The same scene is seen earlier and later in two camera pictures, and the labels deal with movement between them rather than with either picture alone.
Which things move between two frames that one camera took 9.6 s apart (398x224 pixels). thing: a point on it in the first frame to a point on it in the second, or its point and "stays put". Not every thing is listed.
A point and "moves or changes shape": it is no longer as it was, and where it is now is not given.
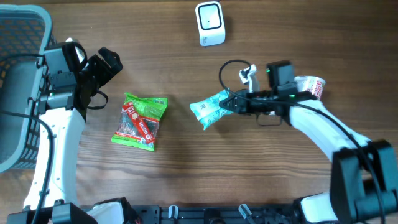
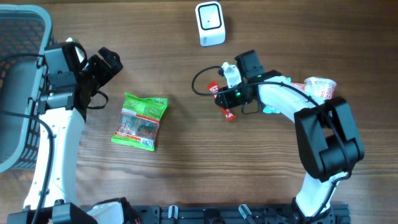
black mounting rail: [215, 214] stays put
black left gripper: [107, 73] stays put
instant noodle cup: [315, 85] moves or changes shape
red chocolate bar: [145, 125] to [213, 88]
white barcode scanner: [211, 23] stays put
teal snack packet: [208, 111] moves or changes shape
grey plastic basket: [25, 30] stays put
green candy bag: [138, 121] stays put
